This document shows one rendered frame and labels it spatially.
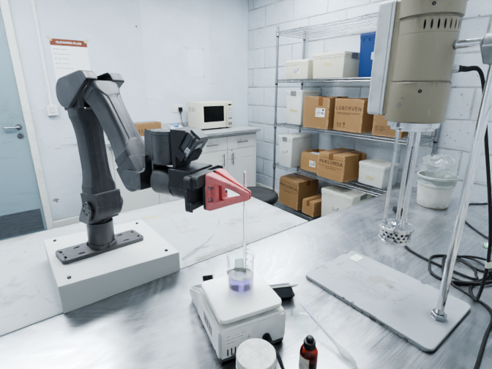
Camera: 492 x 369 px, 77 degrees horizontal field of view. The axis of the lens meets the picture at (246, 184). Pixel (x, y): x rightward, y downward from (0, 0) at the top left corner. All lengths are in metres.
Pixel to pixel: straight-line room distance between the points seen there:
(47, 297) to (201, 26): 3.48
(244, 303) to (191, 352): 0.13
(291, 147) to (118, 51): 1.95
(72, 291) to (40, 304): 0.10
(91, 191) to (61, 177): 2.72
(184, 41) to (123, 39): 0.67
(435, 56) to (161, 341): 0.70
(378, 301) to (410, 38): 0.52
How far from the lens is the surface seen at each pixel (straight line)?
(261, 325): 0.59
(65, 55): 3.45
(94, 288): 0.78
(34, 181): 3.48
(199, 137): 0.54
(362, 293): 0.78
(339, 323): 0.71
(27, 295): 0.90
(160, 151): 0.59
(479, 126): 0.64
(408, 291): 0.83
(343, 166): 2.78
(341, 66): 2.79
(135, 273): 0.80
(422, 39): 0.64
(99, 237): 0.85
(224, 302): 0.59
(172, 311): 0.73
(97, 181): 0.80
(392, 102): 0.65
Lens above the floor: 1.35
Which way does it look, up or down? 17 degrees down
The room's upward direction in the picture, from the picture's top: straight up
